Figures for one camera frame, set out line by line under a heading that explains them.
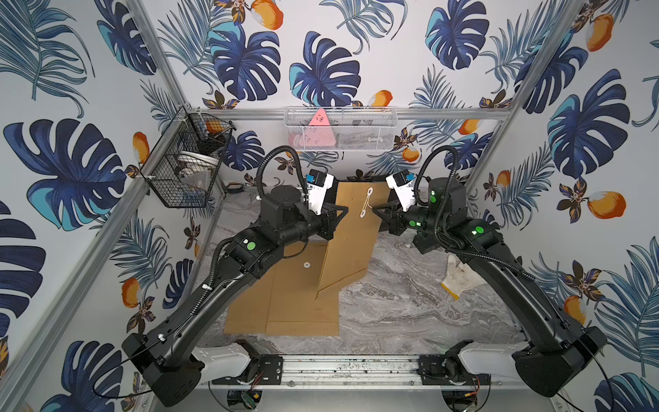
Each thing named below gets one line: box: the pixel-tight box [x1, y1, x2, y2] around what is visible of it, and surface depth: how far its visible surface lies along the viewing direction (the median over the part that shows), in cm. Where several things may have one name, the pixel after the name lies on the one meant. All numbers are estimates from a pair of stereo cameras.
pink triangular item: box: [288, 108, 337, 148], surface depth 92 cm
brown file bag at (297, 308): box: [266, 242, 340, 337], surface depth 87 cm
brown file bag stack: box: [317, 181, 390, 293], surface depth 64 cm
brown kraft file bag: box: [223, 266, 275, 335], surface depth 86 cm
